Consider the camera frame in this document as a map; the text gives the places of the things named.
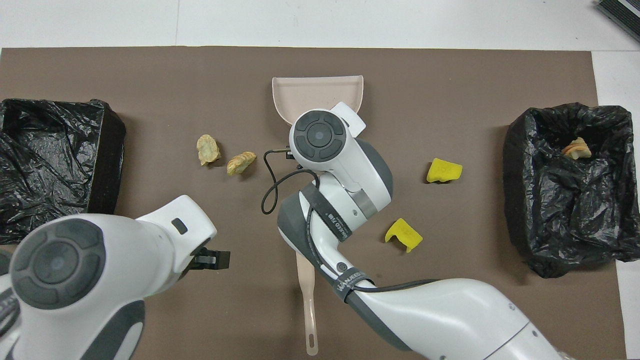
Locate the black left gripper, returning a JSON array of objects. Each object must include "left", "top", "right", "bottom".
[{"left": 189, "top": 240, "right": 231, "bottom": 275}]

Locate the striped croissant bread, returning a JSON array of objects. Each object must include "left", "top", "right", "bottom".
[{"left": 226, "top": 151, "right": 258, "bottom": 177}]

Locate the beige plastic dustpan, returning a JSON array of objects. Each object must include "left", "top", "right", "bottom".
[{"left": 271, "top": 75, "right": 364, "bottom": 126}]

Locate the pale lumpy bread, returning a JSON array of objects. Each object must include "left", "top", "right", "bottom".
[{"left": 196, "top": 134, "right": 222, "bottom": 167}]

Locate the beige hand brush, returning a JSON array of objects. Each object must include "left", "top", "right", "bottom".
[{"left": 295, "top": 250, "right": 319, "bottom": 357}]

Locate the notched yellow sponge piece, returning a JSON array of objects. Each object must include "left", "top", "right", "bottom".
[{"left": 384, "top": 217, "right": 424, "bottom": 254}]

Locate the oblong yellow sponge piece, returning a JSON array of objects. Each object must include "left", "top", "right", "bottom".
[{"left": 426, "top": 157, "right": 464, "bottom": 184}]

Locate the black bag-lined bin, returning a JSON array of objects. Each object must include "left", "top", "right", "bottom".
[
  {"left": 502, "top": 102, "right": 640, "bottom": 279},
  {"left": 0, "top": 98, "right": 127, "bottom": 246}
]

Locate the brown table mat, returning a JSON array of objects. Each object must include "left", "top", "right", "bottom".
[{"left": 0, "top": 46, "right": 627, "bottom": 360}]

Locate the small striped croissant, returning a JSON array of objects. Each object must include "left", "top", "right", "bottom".
[{"left": 561, "top": 136, "right": 592, "bottom": 160}]

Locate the dark ribbed object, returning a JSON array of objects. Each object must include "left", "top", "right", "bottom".
[{"left": 595, "top": 0, "right": 640, "bottom": 43}]

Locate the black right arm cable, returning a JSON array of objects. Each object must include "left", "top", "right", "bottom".
[{"left": 260, "top": 147, "right": 441, "bottom": 296}]

